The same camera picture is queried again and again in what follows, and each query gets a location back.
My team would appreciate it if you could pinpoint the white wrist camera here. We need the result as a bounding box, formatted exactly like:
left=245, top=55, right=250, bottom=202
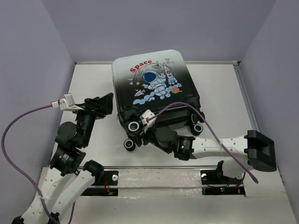
left=58, top=93, right=83, bottom=112
left=140, top=109, right=156, bottom=133

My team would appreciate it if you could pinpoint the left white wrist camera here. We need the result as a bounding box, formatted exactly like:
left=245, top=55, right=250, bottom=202
left=58, top=93, right=83, bottom=112

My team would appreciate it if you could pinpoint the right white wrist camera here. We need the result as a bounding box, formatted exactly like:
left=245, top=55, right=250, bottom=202
left=140, top=109, right=156, bottom=133

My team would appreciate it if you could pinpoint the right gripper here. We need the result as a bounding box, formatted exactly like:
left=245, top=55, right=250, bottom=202
left=128, top=122, right=172, bottom=154

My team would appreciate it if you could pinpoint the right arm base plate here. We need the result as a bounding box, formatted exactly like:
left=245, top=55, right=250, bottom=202
left=200, top=170, right=246, bottom=196

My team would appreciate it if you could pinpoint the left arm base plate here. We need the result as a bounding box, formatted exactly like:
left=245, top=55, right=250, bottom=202
left=81, top=170, right=119, bottom=196

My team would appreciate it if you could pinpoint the black suitcase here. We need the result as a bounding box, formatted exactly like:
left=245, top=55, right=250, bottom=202
left=112, top=49, right=205, bottom=151

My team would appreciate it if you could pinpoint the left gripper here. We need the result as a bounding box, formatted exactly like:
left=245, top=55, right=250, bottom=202
left=71, top=91, right=115, bottom=146

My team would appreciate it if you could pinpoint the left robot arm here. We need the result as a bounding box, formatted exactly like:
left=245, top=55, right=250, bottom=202
left=13, top=93, right=114, bottom=224

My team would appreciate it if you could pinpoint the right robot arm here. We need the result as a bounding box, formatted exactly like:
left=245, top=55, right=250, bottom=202
left=143, top=126, right=277, bottom=183

